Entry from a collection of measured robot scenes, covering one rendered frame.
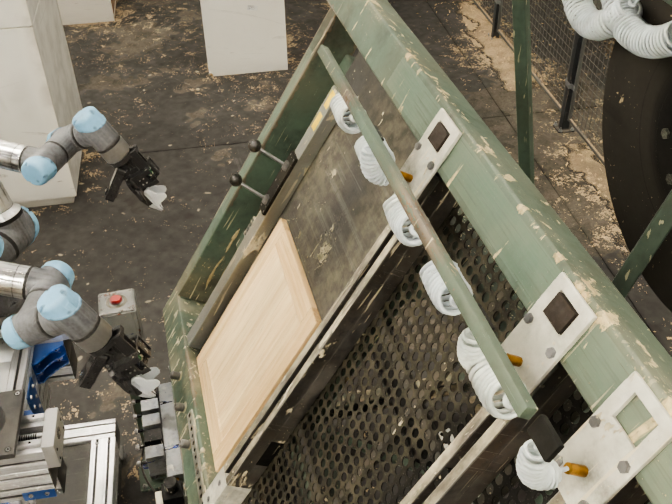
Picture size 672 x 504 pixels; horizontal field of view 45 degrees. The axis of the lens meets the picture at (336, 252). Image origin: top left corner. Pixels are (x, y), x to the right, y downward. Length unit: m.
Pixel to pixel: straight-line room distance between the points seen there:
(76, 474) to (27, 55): 2.21
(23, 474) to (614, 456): 1.70
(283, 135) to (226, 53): 3.64
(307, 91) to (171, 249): 2.20
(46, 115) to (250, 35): 1.93
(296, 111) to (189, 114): 3.28
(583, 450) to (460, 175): 0.58
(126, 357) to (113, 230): 2.90
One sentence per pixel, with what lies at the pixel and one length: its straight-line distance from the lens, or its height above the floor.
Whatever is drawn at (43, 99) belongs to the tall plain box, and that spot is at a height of 0.69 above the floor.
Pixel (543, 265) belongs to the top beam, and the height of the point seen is 1.93.
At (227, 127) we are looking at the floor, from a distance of 5.49.
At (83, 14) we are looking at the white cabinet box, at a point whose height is 0.08.
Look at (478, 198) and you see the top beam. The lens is 1.44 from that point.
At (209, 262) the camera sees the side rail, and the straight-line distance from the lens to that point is 2.71.
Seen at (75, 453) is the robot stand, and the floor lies 0.21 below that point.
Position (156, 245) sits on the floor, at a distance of 4.52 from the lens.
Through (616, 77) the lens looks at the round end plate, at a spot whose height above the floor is 1.84.
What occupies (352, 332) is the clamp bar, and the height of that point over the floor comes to 1.47.
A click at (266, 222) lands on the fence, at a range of 2.34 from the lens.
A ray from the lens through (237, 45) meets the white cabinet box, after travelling 6.07.
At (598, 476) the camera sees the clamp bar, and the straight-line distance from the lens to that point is 1.13.
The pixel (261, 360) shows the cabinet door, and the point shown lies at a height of 1.16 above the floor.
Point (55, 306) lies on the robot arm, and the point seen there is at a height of 1.64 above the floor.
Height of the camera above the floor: 2.73
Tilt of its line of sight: 39 degrees down
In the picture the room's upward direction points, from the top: 1 degrees counter-clockwise
